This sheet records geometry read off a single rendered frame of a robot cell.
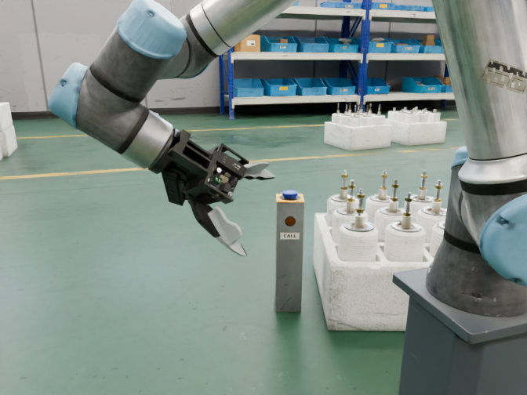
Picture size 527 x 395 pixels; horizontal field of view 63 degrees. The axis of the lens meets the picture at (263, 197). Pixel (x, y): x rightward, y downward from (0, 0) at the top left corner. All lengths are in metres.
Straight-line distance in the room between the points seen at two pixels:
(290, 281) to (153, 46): 0.77
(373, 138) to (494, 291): 2.93
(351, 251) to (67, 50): 5.32
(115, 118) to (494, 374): 0.64
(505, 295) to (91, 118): 0.61
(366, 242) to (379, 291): 0.13
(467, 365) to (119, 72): 0.62
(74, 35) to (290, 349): 5.39
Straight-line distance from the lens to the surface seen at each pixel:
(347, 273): 1.07
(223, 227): 0.67
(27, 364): 1.16
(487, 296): 0.70
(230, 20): 0.65
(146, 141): 0.60
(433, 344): 0.75
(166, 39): 0.56
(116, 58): 0.57
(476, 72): 0.50
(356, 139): 3.45
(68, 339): 1.20
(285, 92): 5.65
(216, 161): 0.62
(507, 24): 0.50
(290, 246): 1.12
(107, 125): 0.60
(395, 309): 1.15
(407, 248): 1.11
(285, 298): 1.19
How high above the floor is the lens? 0.64
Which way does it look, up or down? 17 degrees down
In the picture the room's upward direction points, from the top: straight up
